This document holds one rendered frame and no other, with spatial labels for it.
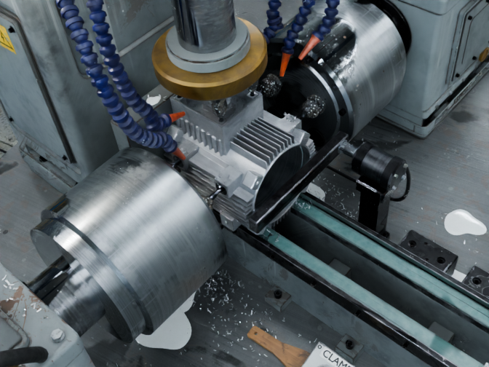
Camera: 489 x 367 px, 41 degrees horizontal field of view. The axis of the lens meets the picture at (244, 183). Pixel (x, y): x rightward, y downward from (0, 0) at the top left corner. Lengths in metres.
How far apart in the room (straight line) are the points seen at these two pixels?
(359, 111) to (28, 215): 0.74
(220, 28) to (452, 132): 0.73
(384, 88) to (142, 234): 0.55
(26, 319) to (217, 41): 0.47
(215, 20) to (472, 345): 0.67
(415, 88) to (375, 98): 0.23
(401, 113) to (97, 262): 0.83
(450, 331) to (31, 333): 0.68
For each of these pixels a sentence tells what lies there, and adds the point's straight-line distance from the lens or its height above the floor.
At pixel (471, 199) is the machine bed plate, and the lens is 1.41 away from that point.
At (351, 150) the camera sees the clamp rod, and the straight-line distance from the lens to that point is 1.16.
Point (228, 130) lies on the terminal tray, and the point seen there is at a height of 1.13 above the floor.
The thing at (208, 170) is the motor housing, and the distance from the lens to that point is 1.08.
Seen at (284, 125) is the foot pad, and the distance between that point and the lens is 1.13.
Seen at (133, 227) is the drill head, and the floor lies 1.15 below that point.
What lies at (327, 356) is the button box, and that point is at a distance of 0.87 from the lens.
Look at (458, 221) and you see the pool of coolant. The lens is 1.36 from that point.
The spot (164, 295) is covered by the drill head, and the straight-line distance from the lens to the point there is 0.95.
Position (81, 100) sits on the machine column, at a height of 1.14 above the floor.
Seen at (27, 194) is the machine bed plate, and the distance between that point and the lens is 1.51.
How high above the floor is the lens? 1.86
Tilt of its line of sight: 49 degrees down
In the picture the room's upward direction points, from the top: 7 degrees counter-clockwise
